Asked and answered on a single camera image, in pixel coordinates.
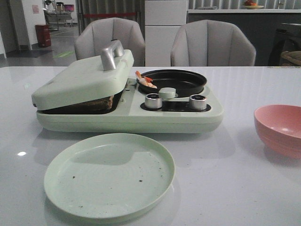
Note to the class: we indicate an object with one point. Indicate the shrimp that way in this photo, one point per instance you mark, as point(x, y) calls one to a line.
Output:
point(145, 80)

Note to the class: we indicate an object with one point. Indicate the bread slice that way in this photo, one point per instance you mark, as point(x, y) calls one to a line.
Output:
point(96, 105)

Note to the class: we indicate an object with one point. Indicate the green breakfast maker lid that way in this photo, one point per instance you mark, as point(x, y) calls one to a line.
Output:
point(82, 81)

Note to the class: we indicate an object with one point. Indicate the pink bowl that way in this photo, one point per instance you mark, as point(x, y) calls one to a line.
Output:
point(279, 128)

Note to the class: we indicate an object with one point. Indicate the green breakfast maker base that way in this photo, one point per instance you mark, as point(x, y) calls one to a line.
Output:
point(129, 117)

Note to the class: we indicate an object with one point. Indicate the left silver knob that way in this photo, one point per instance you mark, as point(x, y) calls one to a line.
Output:
point(153, 101)

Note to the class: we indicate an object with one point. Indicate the silver knob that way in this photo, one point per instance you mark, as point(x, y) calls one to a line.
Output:
point(153, 101)
point(197, 102)

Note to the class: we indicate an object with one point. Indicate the black round frying pan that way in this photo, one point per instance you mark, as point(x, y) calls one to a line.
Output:
point(185, 82)

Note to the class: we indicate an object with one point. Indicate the right silver knob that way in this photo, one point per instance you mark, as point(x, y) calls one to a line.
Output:
point(197, 102)

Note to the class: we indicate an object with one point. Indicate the green round plate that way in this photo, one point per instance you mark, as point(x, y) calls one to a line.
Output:
point(110, 178)

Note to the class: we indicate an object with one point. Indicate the right grey armchair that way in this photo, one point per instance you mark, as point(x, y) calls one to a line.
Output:
point(211, 43)

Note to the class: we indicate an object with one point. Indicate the grey armchair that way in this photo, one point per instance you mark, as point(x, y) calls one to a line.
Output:
point(211, 43)
point(101, 32)

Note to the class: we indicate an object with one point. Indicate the white refrigerator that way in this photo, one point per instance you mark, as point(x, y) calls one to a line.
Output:
point(163, 19)

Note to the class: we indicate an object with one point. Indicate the left grey armchair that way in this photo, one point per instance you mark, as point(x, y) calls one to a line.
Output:
point(101, 32)

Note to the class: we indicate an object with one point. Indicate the red barrier belt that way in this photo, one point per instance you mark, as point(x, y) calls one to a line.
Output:
point(109, 15)

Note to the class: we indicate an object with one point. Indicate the red trash bin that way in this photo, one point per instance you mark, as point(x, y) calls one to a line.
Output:
point(43, 35)

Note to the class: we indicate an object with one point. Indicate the dark kitchen counter cabinet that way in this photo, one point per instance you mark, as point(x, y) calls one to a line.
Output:
point(252, 38)

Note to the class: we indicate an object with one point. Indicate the fruit plate on counter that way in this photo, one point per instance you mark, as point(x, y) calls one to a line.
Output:
point(250, 4)

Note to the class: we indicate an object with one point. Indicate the dark washing machine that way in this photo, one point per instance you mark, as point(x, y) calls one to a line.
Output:
point(287, 39)

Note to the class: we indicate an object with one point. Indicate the green pan handle knob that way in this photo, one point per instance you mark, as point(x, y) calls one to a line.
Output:
point(167, 93)

